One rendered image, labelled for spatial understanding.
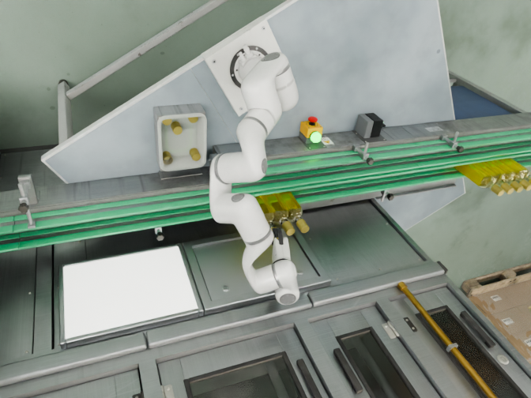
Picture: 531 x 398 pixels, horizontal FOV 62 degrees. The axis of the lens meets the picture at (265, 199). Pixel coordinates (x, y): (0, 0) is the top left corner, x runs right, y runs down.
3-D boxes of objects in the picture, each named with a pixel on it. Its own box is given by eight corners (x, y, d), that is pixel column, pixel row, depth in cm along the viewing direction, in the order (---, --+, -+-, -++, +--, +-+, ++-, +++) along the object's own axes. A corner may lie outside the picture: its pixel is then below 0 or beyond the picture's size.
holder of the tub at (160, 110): (157, 171, 172) (160, 182, 167) (152, 106, 156) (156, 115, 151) (200, 166, 178) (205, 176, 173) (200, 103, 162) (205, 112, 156)
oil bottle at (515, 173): (478, 162, 221) (522, 193, 200) (482, 152, 218) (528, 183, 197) (487, 160, 223) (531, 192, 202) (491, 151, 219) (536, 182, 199)
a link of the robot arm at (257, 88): (245, 140, 128) (224, 92, 118) (278, 95, 142) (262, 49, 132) (273, 141, 123) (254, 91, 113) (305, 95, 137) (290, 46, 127)
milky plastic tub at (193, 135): (156, 160, 169) (160, 172, 163) (152, 106, 156) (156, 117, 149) (201, 155, 175) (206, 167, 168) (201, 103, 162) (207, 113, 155)
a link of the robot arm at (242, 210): (287, 204, 129) (246, 204, 138) (259, 144, 118) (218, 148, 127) (261, 243, 118) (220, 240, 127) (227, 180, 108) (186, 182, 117)
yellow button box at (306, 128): (298, 135, 187) (305, 144, 182) (300, 119, 183) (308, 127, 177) (313, 133, 189) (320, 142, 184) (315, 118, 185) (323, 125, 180)
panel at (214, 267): (59, 270, 155) (61, 350, 129) (58, 264, 153) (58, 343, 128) (292, 227, 185) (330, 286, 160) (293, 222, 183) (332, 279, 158)
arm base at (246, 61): (223, 55, 149) (238, 68, 137) (254, 35, 150) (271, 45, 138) (244, 92, 159) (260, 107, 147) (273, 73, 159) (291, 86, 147)
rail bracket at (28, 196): (26, 197, 155) (23, 238, 139) (14, 155, 145) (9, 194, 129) (41, 195, 157) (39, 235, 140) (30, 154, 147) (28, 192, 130)
